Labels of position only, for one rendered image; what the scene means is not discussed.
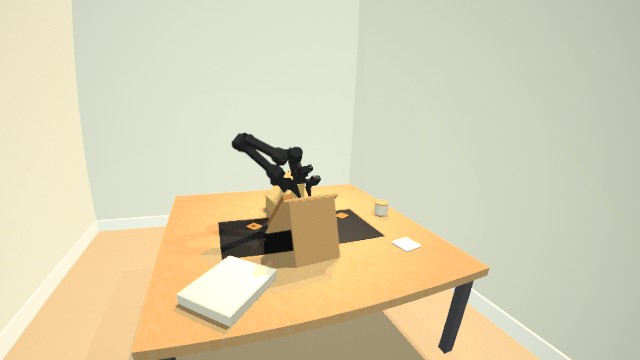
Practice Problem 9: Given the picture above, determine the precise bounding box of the white rectangular block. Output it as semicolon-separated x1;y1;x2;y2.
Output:
177;256;277;327

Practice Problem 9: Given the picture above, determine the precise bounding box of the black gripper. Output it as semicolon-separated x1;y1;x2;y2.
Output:
279;166;321;198

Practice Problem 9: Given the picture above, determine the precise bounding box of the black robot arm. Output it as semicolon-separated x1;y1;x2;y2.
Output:
231;133;313;187

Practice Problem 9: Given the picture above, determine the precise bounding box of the white jar with orange lid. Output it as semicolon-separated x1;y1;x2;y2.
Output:
374;200;389;216

